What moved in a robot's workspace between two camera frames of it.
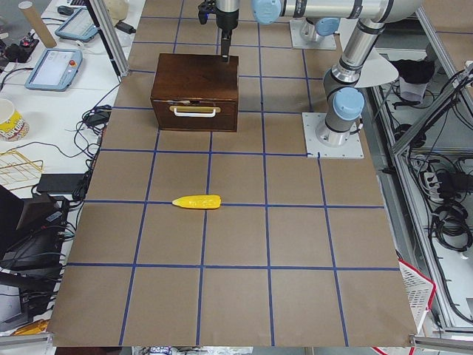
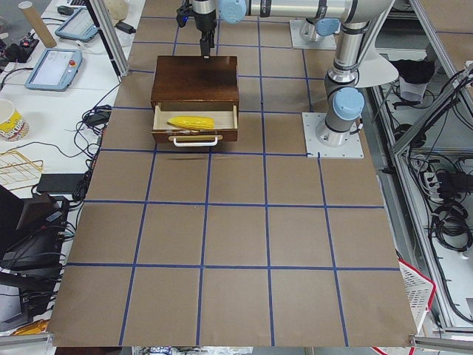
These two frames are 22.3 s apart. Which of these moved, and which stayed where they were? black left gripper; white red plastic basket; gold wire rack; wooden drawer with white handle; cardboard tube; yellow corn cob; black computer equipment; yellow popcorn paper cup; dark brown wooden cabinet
Moved: yellow corn cob; wooden drawer with white handle; black left gripper
Stayed: yellow popcorn paper cup; cardboard tube; black computer equipment; white red plastic basket; dark brown wooden cabinet; gold wire rack
